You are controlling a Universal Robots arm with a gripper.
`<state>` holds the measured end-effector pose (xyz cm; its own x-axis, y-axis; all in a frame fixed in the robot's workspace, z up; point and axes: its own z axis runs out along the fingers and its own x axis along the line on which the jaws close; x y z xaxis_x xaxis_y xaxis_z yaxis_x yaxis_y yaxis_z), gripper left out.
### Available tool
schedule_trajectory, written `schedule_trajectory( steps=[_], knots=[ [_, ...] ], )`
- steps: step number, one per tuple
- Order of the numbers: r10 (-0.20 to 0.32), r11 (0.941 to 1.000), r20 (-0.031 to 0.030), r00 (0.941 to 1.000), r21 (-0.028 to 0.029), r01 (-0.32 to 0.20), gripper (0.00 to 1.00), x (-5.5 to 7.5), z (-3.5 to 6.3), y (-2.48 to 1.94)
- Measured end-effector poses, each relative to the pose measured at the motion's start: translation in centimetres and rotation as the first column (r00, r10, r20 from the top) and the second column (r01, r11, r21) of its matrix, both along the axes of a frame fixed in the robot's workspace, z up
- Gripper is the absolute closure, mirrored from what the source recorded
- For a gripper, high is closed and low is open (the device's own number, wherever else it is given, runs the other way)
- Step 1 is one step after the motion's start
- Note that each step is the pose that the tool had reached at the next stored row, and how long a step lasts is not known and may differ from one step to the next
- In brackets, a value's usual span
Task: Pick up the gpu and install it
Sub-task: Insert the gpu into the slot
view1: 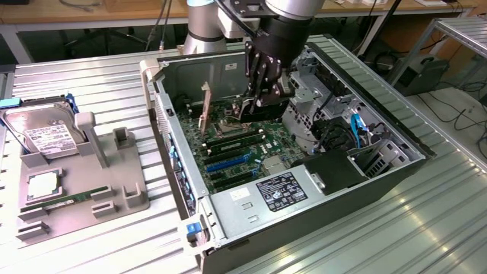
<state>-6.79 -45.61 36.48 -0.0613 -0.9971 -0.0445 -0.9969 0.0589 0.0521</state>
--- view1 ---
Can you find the grey hanging cable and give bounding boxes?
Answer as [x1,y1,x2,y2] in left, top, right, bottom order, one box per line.
[145,0,171,51]

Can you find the blue expansion slot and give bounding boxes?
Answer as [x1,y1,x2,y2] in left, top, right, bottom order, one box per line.
[204,155,248,174]

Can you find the black expansion slot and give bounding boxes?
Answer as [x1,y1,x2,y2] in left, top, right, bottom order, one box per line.
[212,177,256,192]
[209,170,252,184]

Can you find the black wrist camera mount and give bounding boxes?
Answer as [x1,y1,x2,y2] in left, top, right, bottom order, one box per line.
[219,0,277,19]

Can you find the blue case latch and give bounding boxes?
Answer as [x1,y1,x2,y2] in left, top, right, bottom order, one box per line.
[184,222,203,238]

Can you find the green motherboard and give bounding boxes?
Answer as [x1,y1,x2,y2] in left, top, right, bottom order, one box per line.
[176,93,305,195]

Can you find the CPU socket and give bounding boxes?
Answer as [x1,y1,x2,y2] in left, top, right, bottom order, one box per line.
[211,117,248,136]

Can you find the black cables on floor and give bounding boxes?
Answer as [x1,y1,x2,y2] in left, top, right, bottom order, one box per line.
[418,82,487,150]

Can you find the black-labelled RAM stick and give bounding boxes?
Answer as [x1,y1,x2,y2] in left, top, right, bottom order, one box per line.
[207,133,264,152]

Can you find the silver CPU chip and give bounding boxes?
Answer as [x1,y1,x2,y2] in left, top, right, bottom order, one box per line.
[27,171,64,200]

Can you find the green loose RAM stick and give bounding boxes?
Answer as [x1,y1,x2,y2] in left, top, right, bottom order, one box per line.
[20,191,96,213]

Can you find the wooden desk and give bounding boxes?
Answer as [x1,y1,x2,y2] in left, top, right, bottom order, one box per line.
[0,0,476,25]

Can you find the silver hard disk drive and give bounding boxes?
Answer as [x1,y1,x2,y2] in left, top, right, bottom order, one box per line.
[0,102,87,160]

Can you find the black box device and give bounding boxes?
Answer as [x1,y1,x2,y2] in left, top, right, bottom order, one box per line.
[387,55,451,96]

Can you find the silver power supply unit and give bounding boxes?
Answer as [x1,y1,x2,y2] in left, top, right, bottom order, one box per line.
[208,164,331,240]

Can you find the silver chipset heatsink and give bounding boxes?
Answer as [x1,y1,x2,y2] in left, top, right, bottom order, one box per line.
[261,158,292,175]

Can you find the blue disk carrier bracket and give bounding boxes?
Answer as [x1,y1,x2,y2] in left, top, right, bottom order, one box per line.
[0,90,80,129]

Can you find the graphics card with metal bracket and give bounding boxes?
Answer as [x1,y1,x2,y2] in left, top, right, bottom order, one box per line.
[197,81,288,137]

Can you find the open black PC case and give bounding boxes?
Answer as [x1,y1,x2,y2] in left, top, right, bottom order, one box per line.
[139,34,438,274]

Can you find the metal slat rack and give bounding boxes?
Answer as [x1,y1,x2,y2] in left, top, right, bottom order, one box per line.
[412,17,487,86]

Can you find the blue disk wire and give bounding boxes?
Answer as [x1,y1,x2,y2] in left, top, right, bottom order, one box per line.
[351,112,368,151]

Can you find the silver disk bay cage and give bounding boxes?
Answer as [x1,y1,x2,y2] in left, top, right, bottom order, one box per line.
[280,70,363,152]

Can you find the grey parts rack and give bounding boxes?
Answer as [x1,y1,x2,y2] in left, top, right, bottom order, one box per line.
[15,111,151,242]

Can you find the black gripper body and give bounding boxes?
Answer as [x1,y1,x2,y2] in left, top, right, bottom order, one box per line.
[251,15,315,62]

